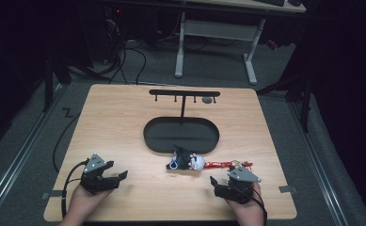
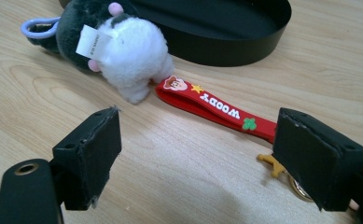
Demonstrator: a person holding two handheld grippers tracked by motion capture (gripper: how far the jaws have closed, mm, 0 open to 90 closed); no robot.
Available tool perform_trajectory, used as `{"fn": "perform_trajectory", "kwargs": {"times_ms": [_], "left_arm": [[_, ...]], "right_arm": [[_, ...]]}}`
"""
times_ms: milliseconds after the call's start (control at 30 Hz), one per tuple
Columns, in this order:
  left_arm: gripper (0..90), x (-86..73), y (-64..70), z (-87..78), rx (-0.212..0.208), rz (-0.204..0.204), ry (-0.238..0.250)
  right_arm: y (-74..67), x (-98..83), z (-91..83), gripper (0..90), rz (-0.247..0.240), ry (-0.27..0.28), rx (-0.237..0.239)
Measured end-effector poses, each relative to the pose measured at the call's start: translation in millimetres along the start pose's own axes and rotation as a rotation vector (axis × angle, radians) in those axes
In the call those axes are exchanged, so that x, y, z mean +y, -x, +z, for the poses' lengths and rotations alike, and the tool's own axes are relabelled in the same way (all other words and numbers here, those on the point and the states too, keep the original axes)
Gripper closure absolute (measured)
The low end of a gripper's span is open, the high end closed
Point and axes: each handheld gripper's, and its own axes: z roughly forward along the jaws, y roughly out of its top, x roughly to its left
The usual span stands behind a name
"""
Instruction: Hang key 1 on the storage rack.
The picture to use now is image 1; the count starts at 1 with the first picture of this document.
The person's left hand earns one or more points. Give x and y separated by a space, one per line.
88 201

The grey round table grommet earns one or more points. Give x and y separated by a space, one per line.
207 100

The black metal stand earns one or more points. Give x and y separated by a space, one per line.
299 94
50 81

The metal floor rail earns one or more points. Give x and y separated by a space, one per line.
321 169
17 157

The black key rack with tray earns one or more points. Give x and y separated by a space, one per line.
180 135

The black keyboard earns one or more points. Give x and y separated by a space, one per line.
270 2

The grey tape piece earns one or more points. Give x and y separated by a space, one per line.
287 189
52 194

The white-legged desk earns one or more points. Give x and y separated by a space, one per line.
218 30

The person's right hand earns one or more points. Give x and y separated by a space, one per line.
249 208

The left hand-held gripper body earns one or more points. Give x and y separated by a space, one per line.
93 181

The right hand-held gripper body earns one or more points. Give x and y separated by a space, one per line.
238 190

